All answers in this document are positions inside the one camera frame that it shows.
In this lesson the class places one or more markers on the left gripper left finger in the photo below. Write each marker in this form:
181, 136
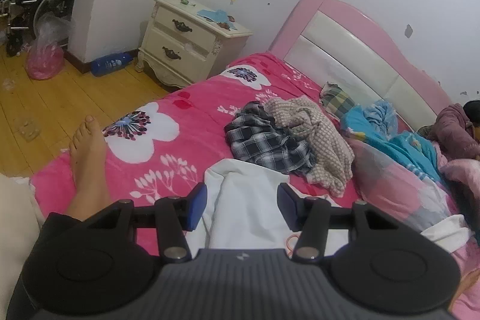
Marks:
170, 217

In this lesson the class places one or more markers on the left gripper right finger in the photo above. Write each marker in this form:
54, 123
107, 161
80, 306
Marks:
369, 229

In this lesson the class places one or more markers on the white bear sweatshirt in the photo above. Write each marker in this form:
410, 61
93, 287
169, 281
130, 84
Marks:
242, 213

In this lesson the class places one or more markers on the operator left leg and foot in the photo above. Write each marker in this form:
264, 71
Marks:
77, 187

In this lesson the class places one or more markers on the pink patchwork quilt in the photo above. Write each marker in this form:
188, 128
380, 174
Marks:
418, 203

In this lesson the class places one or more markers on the beige checked garment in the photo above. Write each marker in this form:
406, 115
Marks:
305, 120

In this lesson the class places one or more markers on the pink floral bed blanket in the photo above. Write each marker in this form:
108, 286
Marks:
164, 147

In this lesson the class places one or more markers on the blue cartoon blanket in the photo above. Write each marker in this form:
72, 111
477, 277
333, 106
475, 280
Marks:
377, 126

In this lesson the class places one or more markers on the green checked pillow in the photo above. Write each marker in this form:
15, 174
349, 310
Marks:
335, 100

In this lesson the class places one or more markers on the person in purple jacket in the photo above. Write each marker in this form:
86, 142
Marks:
456, 130

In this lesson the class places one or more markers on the black white plaid shirt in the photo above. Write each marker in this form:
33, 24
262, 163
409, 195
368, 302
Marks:
254, 137

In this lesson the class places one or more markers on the blue bottle on floor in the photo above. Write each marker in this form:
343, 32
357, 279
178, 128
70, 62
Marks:
110, 63

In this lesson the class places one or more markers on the pink white headboard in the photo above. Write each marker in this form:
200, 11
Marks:
330, 41

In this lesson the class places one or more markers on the pink plastic bag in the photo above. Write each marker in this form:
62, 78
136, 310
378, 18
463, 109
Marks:
46, 55

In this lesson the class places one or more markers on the cream bedside nightstand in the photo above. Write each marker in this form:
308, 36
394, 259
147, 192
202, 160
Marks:
183, 44

